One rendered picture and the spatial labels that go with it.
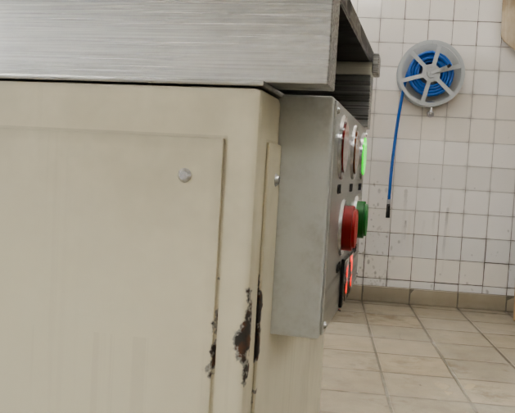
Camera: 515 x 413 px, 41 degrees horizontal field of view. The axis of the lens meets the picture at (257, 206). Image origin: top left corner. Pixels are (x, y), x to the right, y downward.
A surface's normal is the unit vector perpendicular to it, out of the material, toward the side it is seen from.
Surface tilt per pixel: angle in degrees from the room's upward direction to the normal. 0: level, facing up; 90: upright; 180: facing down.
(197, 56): 90
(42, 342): 90
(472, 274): 90
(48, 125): 90
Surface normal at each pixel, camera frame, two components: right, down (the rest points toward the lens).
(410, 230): -0.11, 0.04
